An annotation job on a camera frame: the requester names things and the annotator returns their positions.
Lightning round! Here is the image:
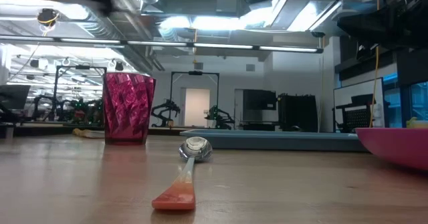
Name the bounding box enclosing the orange-handled metal spoon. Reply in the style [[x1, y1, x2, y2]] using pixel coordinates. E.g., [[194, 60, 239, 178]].
[[151, 136, 213, 211]]

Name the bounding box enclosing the red faceted plastic cup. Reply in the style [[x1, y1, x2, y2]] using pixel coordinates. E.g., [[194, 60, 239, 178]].
[[102, 72, 156, 146]]

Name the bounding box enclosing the pink plastic plate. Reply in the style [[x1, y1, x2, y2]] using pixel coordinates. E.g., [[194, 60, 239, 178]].
[[354, 127, 428, 171]]

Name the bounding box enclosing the blue plastic tray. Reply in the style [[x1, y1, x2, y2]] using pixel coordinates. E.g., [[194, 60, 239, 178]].
[[179, 128, 368, 152]]

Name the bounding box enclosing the long ceiling light bar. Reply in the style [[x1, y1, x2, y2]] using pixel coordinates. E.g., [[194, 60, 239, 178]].
[[0, 35, 324, 54]]

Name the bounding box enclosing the black cabinet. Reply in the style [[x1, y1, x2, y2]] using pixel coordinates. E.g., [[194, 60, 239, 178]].
[[242, 89, 319, 133]]

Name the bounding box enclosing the black pegboard rack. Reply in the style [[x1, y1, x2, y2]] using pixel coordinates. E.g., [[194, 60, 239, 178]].
[[332, 95, 372, 133]]

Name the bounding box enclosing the black computer monitor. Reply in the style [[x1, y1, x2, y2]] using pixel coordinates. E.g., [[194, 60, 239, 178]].
[[0, 84, 31, 123]]

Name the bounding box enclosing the background robot station frame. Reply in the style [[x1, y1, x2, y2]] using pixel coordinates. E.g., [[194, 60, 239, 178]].
[[150, 71, 235, 130], [33, 65, 108, 123]]

